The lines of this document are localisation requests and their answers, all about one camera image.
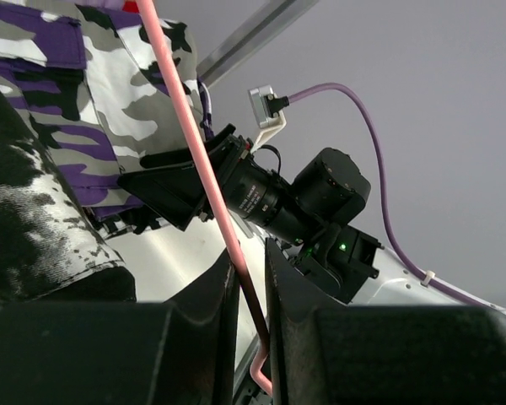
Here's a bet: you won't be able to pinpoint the red trousers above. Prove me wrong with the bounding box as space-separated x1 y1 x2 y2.
122 0 139 14

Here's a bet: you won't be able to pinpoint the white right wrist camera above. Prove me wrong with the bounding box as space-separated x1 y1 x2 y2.
248 85 289 153

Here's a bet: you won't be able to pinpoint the lilac purple trousers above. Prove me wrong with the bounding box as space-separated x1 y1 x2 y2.
75 0 125 9

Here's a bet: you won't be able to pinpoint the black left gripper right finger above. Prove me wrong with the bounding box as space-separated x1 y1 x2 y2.
265 240 506 404

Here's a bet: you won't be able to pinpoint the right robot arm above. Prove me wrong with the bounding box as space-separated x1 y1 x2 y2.
117 125 506 316

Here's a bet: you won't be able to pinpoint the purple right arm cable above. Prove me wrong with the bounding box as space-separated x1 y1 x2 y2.
267 81 506 321

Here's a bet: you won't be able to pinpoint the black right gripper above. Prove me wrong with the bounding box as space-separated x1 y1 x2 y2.
117 124 295 236

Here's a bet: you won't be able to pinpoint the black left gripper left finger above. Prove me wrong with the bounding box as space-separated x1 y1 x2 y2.
0 253 240 404

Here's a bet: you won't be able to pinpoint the grey purple patterned trousers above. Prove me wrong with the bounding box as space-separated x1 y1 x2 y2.
0 0 214 240

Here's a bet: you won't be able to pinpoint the aluminium frame structure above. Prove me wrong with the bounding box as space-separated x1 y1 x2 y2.
197 0 319 88

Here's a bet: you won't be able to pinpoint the black white patterned trousers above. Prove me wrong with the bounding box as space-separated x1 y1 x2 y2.
0 91 137 306

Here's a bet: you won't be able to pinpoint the pink wire hanger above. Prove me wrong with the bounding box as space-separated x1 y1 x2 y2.
137 0 273 396

